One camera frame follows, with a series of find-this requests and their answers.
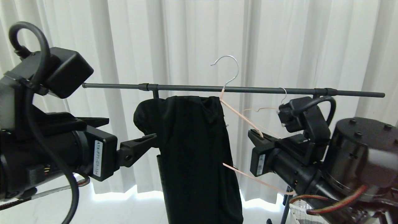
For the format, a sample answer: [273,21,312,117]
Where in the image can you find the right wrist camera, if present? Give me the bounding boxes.
[275,96,332,166]

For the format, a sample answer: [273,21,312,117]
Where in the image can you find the black cable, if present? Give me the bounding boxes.
[292,96,337,126]
[8,21,80,224]

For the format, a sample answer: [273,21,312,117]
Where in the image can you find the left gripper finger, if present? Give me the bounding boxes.
[118,133,158,168]

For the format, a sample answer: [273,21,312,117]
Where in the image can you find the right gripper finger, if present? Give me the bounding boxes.
[248,129,278,150]

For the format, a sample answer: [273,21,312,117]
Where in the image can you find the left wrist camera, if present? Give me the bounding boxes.
[0,47,94,131]

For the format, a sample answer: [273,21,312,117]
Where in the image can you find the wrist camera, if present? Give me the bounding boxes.
[0,47,94,131]
[275,96,332,166]

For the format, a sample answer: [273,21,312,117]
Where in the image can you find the black short-sleeved shirt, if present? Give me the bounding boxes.
[133,96,244,224]

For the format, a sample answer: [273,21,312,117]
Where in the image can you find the pink clothes hanger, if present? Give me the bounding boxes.
[243,88,288,139]
[211,55,295,196]

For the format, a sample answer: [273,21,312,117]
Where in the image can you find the black clothes rack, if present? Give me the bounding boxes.
[82,82,386,224]

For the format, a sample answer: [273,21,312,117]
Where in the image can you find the white curtain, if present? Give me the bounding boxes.
[0,0,398,204]

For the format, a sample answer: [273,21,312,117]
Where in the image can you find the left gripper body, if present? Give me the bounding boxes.
[0,113,118,200]

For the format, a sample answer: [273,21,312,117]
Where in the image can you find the white laundry basket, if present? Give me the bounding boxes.
[289,199,330,224]

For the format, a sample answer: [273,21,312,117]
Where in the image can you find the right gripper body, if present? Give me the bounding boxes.
[250,146,324,196]

